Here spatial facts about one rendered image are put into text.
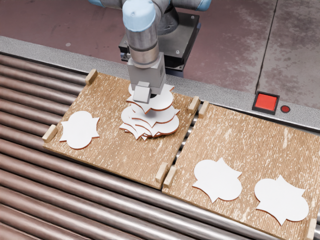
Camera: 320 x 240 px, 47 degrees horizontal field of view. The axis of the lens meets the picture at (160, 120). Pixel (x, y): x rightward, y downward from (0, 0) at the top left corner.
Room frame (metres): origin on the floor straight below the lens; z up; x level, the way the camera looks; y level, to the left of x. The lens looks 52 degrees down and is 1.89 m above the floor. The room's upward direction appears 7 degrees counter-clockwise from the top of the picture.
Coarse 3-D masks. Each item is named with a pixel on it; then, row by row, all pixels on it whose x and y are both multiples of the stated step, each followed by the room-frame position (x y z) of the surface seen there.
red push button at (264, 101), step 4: (260, 96) 0.78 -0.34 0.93; (264, 96) 0.78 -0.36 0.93; (268, 96) 0.78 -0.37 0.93; (260, 100) 0.76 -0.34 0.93; (264, 100) 0.76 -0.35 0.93; (268, 100) 0.76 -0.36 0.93; (272, 100) 0.76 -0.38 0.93; (256, 104) 0.75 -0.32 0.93; (260, 104) 0.75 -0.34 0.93; (264, 104) 0.74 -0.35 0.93; (268, 104) 0.74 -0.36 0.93; (272, 104) 0.74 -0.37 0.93; (264, 108) 0.73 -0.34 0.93; (268, 108) 0.73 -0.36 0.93; (272, 108) 0.72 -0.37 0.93
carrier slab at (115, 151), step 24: (96, 96) 0.87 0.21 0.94; (120, 96) 0.85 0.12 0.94; (120, 120) 0.75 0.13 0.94; (48, 144) 0.69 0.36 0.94; (96, 144) 0.66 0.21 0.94; (120, 144) 0.65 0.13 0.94; (144, 144) 0.64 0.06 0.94; (168, 144) 0.63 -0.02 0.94; (120, 168) 0.57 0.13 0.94; (144, 168) 0.56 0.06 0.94; (168, 168) 0.55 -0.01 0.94
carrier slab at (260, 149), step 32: (224, 128) 0.66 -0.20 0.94; (256, 128) 0.65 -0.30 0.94; (288, 128) 0.63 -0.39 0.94; (192, 160) 0.56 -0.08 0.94; (224, 160) 0.55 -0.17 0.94; (256, 160) 0.53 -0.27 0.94; (288, 160) 0.52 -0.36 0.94; (192, 192) 0.46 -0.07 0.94; (256, 224) 0.35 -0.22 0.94; (288, 224) 0.34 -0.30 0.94
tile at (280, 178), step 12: (264, 180) 0.46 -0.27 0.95; (276, 180) 0.46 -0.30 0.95; (264, 192) 0.43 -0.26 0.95; (276, 192) 0.42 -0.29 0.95; (288, 192) 0.42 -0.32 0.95; (300, 192) 0.41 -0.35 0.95; (264, 204) 0.39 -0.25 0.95; (276, 204) 0.39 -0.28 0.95; (288, 204) 0.39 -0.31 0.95; (300, 204) 0.38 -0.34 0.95; (276, 216) 0.36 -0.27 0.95; (288, 216) 0.35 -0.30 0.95; (300, 216) 0.35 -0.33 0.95
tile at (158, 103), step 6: (132, 90) 0.74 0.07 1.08; (162, 90) 0.73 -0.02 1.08; (168, 90) 0.72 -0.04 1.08; (132, 96) 0.72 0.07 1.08; (156, 96) 0.71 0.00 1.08; (162, 96) 0.71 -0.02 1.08; (168, 96) 0.70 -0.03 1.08; (132, 102) 0.70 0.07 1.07; (138, 102) 0.69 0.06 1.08; (150, 102) 0.69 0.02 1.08; (156, 102) 0.69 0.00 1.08; (162, 102) 0.68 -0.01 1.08; (168, 102) 0.68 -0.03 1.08; (144, 108) 0.67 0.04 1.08; (150, 108) 0.67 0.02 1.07; (156, 108) 0.66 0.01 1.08; (162, 108) 0.66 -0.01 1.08; (168, 108) 0.67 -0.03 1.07
